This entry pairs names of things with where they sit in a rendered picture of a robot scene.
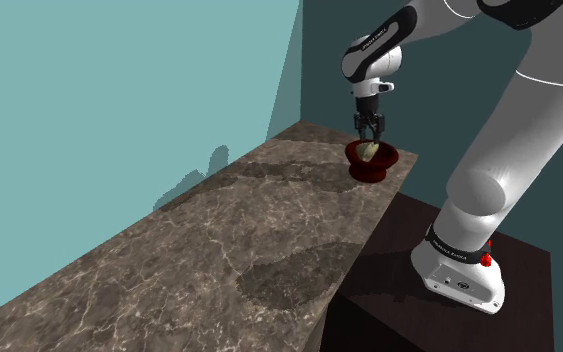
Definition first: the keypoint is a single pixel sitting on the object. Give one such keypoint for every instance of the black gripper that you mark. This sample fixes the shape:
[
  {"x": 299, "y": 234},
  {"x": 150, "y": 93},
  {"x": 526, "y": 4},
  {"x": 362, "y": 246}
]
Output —
[{"x": 366, "y": 108}]

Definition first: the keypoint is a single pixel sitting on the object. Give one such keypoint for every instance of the dark robot stand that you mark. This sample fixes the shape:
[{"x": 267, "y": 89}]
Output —
[{"x": 456, "y": 322}]

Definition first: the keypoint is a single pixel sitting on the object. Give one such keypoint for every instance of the pale beige rounded object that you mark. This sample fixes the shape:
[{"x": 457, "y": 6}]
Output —
[{"x": 368, "y": 151}]

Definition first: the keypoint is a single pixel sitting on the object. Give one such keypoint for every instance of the dark red bowl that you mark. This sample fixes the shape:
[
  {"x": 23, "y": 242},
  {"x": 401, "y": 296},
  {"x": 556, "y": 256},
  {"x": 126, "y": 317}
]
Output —
[{"x": 371, "y": 163}]

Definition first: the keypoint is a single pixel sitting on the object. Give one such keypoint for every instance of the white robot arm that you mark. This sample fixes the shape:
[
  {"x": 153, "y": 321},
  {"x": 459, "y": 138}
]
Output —
[{"x": 515, "y": 146}]

